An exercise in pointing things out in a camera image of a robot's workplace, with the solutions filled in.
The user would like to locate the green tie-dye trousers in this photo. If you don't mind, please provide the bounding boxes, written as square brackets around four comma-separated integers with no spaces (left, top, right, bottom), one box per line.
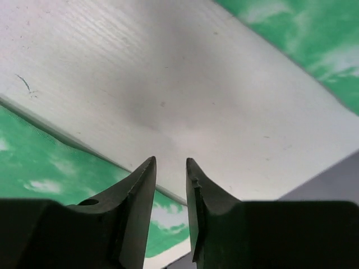
[1,1,358,258]

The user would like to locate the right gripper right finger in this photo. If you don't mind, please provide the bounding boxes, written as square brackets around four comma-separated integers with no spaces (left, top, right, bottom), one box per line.
[186,158,358,268]

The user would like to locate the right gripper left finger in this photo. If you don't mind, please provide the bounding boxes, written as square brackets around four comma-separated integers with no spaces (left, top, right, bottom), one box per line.
[1,157,156,268]

